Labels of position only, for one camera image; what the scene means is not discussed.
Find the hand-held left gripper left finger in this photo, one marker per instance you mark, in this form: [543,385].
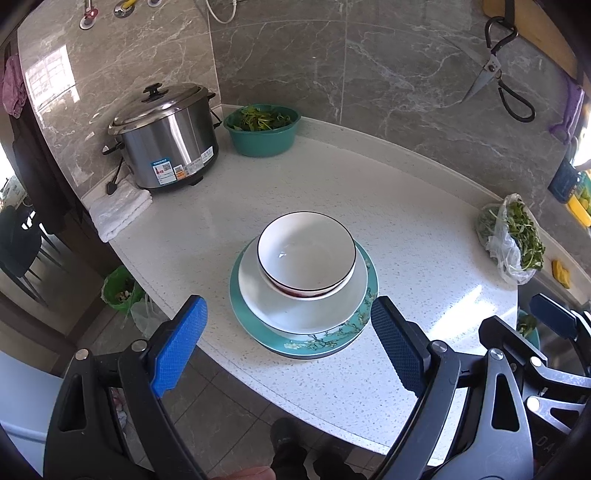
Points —
[178,350]

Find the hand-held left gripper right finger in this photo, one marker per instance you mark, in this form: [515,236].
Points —
[401,350]

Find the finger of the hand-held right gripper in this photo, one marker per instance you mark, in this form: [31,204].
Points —
[554,318]
[505,339]

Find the teal floral plate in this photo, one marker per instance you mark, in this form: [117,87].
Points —
[360,314]
[265,344]

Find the small white bowl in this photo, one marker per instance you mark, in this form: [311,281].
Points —
[318,297]

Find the large white bowl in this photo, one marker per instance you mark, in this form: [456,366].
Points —
[295,316]

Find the pink floral bowl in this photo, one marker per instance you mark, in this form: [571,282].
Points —
[304,249]

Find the person's left hand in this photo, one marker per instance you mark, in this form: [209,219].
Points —
[244,474]

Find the teal plastic colander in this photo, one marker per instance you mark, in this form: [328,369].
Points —
[535,340]

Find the white plastic bag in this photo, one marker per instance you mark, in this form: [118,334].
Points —
[147,318]

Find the yellow sponge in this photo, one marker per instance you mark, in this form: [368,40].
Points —
[561,274]

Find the green trash bin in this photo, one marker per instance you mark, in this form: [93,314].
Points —
[115,295]

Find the clear plastic bag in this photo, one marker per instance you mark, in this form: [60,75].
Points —
[503,249]

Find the leafy greens bunch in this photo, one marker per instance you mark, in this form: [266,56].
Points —
[526,235]

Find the yellow liquid bottle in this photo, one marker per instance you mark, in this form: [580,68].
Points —
[582,203]

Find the blue utensil holder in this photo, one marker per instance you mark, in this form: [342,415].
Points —
[563,182]

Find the person's right shoe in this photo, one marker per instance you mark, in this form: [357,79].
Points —
[332,468]

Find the person's shoe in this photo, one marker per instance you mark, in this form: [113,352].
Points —
[332,468]
[287,443]

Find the person's left shoe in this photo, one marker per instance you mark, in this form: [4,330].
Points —
[287,443]

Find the folded white towel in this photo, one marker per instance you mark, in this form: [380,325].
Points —
[120,207]

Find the white appliance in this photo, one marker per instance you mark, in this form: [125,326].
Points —
[23,392]

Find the black power plug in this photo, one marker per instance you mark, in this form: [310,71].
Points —
[112,188]

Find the dark chair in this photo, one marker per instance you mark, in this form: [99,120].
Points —
[18,244]

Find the stainless steel rice cooker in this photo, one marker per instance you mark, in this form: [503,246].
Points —
[171,138]

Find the purple peeler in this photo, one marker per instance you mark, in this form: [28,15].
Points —
[572,106]

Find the green plastic basin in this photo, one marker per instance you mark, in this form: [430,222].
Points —
[263,141]

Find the wooden cutting board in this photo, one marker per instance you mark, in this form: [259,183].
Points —
[540,27]

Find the pink cloth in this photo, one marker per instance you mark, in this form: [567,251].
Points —
[14,87]

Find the red pipe valve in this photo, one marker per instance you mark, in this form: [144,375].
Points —
[88,18]

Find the black wall hook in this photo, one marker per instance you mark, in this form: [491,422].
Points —
[509,9]

